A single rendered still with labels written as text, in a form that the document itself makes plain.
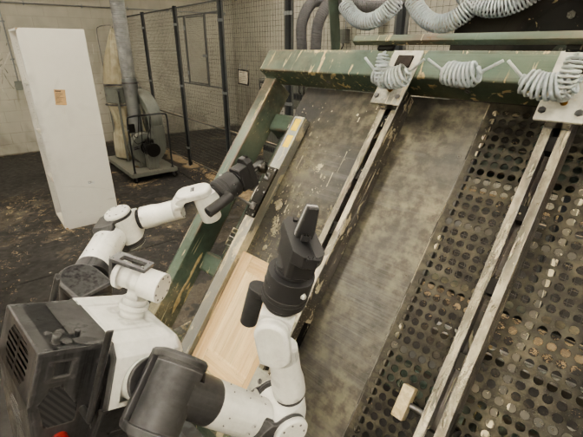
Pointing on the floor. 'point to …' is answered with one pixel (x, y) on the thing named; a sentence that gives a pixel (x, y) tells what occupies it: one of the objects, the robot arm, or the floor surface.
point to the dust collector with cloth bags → (134, 121)
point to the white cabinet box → (66, 121)
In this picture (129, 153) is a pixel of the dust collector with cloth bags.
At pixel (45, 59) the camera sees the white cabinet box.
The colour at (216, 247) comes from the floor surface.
